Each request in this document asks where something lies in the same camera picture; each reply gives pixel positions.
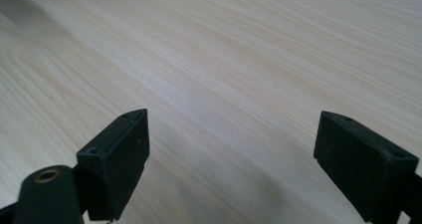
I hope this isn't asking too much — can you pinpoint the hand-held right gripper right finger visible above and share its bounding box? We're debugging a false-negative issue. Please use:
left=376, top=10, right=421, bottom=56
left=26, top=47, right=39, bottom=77
left=314, top=110, right=420, bottom=224

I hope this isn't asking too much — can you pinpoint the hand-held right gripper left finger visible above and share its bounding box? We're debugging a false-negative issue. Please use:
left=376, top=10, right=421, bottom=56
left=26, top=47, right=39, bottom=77
left=76, top=108, right=150, bottom=222

